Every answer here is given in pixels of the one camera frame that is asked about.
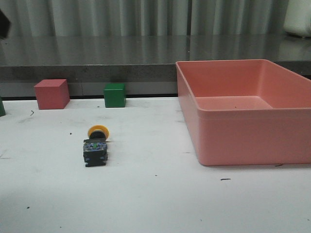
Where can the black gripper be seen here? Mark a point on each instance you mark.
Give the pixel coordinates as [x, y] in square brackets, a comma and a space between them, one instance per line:
[5, 25]

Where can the yellow push button switch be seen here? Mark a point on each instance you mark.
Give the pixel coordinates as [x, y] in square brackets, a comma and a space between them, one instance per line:
[95, 147]

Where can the pink red cube centre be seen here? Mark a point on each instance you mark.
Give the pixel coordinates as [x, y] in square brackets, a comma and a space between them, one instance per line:
[52, 94]

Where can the green cube left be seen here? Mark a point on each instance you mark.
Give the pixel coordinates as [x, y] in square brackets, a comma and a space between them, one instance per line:
[2, 109]

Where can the green cube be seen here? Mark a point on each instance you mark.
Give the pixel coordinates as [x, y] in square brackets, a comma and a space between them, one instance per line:
[114, 95]
[2, 109]

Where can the green cube right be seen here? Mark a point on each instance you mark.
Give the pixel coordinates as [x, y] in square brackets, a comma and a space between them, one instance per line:
[114, 95]

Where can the grey stone counter ledge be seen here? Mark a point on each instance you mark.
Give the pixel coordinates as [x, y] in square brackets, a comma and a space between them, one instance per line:
[145, 64]

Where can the pink plastic tray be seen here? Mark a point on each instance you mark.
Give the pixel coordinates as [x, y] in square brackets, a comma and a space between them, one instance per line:
[245, 112]

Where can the white appliance on counter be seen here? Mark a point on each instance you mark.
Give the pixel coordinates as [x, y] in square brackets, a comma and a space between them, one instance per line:
[298, 18]

